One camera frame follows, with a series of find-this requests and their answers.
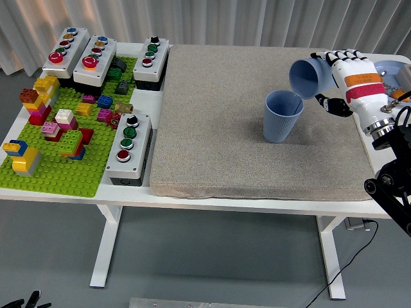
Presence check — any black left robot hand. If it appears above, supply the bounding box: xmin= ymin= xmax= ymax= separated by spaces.
xmin=0 ymin=289 xmax=52 ymax=308

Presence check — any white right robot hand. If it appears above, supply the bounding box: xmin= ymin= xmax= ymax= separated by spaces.
xmin=310 ymin=48 xmax=395 ymax=128

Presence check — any blue ribbed plastic cup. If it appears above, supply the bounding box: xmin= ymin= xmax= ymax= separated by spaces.
xmin=263 ymin=89 xmax=305 ymax=144
xmin=288 ymin=57 xmax=337 ymax=100

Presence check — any light blue plate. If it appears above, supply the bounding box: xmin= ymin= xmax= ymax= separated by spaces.
xmin=374 ymin=60 xmax=411 ymax=106

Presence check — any grey metal block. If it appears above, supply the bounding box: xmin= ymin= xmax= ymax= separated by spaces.
xmin=395 ymin=63 xmax=411 ymax=92

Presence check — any white table leg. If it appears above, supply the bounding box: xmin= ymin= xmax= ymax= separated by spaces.
xmin=89 ymin=205 xmax=123 ymax=288
xmin=315 ymin=215 xmax=347 ymax=301

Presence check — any green brick baseplate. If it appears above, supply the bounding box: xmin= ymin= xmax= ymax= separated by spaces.
xmin=0 ymin=56 xmax=139 ymax=198

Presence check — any grey power adapter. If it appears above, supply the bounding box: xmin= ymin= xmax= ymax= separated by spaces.
xmin=345 ymin=218 xmax=372 ymax=231

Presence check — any yellow blue grey brick stack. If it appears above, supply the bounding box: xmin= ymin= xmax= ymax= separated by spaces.
xmin=2 ymin=139 xmax=42 ymax=177

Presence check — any grey-brown mat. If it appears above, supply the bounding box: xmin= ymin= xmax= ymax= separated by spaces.
xmin=149 ymin=44 xmax=376 ymax=201

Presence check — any white curtain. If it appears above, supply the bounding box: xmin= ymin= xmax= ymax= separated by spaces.
xmin=0 ymin=0 xmax=411 ymax=77

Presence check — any green orange blue brick stack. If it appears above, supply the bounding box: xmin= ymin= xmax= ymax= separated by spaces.
xmin=58 ymin=129 xmax=87 ymax=160

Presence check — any pink red brick stack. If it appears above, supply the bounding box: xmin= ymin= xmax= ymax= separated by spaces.
xmin=40 ymin=121 xmax=64 ymax=142

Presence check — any red toy brick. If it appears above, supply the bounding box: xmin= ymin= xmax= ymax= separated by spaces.
xmin=78 ymin=128 xmax=94 ymax=145

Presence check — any white pink brick stack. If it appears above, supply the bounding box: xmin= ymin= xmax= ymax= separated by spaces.
xmin=54 ymin=108 xmax=80 ymax=132

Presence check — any four-button control box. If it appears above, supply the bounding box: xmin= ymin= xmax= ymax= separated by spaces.
xmin=105 ymin=113 xmax=152 ymax=187
xmin=132 ymin=36 xmax=170 ymax=92

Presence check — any yellow toy brick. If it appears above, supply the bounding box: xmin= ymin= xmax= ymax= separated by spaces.
xmin=76 ymin=102 xmax=93 ymax=117

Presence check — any brown yellow red brick stack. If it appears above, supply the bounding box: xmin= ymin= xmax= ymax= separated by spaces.
xmin=19 ymin=89 xmax=53 ymax=126

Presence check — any blue toy brick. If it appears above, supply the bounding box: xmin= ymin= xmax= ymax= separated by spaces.
xmin=96 ymin=94 xmax=114 ymax=109

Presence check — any yellow white brick stack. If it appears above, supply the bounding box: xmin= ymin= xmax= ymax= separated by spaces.
xmin=33 ymin=75 xmax=62 ymax=108

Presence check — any grey sloped brick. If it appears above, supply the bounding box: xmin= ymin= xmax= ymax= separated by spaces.
xmin=114 ymin=80 xmax=130 ymax=96

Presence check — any five-button control box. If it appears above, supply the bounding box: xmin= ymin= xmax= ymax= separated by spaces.
xmin=73 ymin=34 xmax=118 ymax=87
xmin=41 ymin=27 xmax=91 ymax=80

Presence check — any black floor cable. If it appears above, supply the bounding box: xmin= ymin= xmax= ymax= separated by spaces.
xmin=304 ymin=219 xmax=379 ymax=308

